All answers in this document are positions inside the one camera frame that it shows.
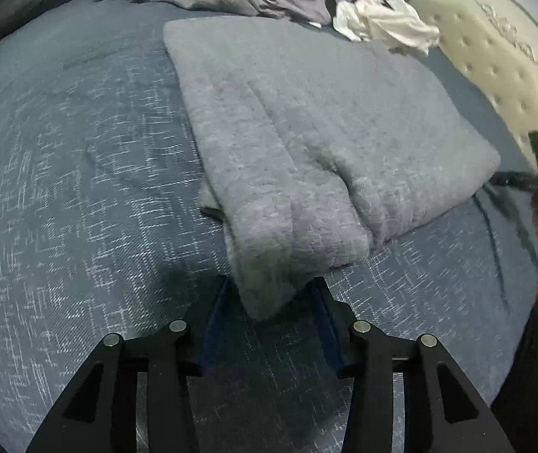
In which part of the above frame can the person's dark clothed body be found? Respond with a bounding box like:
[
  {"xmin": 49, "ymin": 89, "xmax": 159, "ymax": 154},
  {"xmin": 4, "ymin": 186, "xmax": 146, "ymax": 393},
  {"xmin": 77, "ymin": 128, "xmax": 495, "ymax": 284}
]
[{"xmin": 490, "ymin": 293, "xmax": 538, "ymax": 453}]

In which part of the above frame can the white crumpled garment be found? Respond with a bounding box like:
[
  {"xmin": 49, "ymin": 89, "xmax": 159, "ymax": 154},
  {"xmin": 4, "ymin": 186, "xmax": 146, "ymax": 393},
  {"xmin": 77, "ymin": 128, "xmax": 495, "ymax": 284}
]
[{"xmin": 332, "ymin": 0, "xmax": 441, "ymax": 56}]

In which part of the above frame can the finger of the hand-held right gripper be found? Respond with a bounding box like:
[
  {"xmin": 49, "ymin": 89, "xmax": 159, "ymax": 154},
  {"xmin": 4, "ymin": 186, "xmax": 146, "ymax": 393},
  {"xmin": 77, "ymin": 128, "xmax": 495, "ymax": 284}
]
[{"xmin": 488, "ymin": 170, "xmax": 538, "ymax": 194}]

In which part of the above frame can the blue flecked bed blanket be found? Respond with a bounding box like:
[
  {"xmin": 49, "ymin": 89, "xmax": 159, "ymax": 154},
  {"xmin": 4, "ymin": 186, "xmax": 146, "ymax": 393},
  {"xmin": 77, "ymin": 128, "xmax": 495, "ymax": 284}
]
[{"xmin": 0, "ymin": 0, "xmax": 538, "ymax": 453}]

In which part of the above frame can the cream tufted headboard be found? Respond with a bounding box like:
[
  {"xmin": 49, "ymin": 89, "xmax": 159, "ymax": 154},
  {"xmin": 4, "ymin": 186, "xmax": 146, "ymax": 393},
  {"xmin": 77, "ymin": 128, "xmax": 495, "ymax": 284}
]
[{"xmin": 392, "ymin": 0, "xmax": 538, "ymax": 190}]

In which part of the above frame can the grey knit sweater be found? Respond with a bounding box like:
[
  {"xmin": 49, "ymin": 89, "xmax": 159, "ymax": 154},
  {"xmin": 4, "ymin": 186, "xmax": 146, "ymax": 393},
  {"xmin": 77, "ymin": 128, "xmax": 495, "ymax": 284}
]
[{"xmin": 162, "ymin": 15, "xmax": 502, "ymax": 322}]

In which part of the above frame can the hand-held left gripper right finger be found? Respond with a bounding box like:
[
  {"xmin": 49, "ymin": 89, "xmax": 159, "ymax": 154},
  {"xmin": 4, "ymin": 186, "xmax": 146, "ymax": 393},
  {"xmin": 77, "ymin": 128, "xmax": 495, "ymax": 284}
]
[{"xmin": 309, "ymin": 277, "xmax": 515, "ymax": 453}]

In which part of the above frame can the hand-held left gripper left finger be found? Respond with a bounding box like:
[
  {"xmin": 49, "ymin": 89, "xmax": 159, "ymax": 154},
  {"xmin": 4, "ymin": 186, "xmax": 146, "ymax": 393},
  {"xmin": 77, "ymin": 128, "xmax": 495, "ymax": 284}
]
[{"xmin": 26, "ymin": 276, "xmax": 236, "ymax": 453}]

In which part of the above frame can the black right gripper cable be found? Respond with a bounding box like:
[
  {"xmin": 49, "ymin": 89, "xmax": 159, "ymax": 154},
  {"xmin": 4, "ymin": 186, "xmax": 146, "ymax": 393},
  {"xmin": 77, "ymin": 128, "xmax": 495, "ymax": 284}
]
[{"xmin": 472, "ymin": 189, "xmax": 538, "ymax": 304}]

